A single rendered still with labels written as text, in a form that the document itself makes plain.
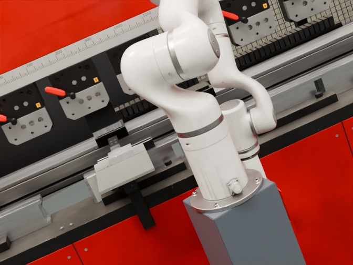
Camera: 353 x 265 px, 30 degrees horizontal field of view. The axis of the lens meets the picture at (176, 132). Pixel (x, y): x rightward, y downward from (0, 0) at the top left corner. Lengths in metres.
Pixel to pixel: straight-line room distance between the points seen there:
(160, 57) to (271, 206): 0.45
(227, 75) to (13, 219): 0.89
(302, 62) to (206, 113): 1.11
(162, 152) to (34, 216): 0.48
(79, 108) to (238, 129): 0.56
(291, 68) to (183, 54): 1.15
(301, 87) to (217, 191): 0.82
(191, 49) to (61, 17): 0.74
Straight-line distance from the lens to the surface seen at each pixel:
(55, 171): 2.50
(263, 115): 1.86
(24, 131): 2.17
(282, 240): 1.65
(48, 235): 2.21
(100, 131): 2.22
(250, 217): 1.58
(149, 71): 1.48
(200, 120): 1.51
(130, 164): 2.08
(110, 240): 2.19
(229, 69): 1.89
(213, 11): 1.93
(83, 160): 2.49
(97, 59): 2.67
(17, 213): 2.28
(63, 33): 2.11
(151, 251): 2.22
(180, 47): 1.46
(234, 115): 1.85
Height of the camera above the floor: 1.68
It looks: 18 degrees down
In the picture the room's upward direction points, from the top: 23 degrees counter-clockwise
